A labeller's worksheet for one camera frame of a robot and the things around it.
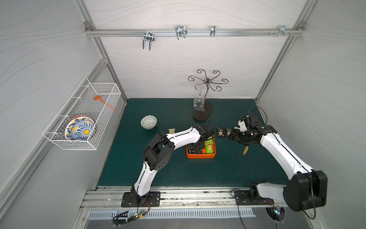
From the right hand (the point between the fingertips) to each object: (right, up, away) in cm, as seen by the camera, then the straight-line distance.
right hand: (233, 137), depth 83 cm
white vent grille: (-21, -36, -13) cm, 44 cm away
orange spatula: (-77, +23, -5) cm, 81 cm away
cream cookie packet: (-39, +2, +15) cm, 42 cm away
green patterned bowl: (-57, +8, +21) cm, 61 cm away
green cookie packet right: (-13, -4, +9) cm, 16 cm away
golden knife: (+10, -10, +8) cm, 16 cm away
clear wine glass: (-20, +22, +6) cm, 30 cm away
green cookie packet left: (-14, -9, +7) cm, 18 cm away
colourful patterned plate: (-75, +8, -21) cm, 79 cm away
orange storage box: (-17, -13, +7) cm, 22 cm away
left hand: (-21, -8, +7) cm, 24 cm away
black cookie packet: (-4, +1, +15) cm, 16 cm away
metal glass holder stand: (-15, +13, +28) cm, 34 cm away
